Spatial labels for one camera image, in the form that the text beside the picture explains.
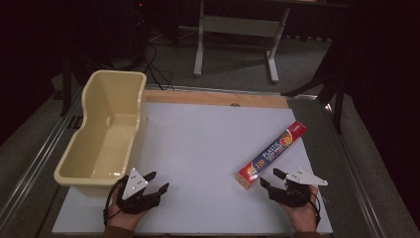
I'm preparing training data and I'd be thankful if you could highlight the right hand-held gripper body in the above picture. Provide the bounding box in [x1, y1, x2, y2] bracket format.
[267, 167, 329, 208]

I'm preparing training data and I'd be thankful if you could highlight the dark equipment rack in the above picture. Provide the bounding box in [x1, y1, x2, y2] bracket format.
[128, 0, 153, 63]

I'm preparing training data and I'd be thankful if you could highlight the red and blue wrap box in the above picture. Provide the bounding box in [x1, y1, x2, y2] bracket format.
[236, 120, 308, 190]

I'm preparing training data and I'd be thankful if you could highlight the cream plastic bin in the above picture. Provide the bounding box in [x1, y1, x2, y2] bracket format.
[53, 68, 149, 198]

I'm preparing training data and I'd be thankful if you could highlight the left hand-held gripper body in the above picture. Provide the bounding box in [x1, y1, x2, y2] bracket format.
[115, 167, 162, 215]

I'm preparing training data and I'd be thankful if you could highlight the black cable on floor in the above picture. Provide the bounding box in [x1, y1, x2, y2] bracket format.
[132, 33, 199, 91]

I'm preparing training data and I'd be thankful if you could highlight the white metal table frame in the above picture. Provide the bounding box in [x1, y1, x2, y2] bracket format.
[193, 0, 351, 84]

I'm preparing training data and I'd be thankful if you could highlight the person's right hand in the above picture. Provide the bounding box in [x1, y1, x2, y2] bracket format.
[278, 184, 320, 234]

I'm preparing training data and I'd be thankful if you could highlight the person's left hand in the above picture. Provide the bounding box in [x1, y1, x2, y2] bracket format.
[106, 187, 152, 232]

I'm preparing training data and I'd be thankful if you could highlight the black tripod stand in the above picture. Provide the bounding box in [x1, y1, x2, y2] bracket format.
[280, 39, 348, 135]

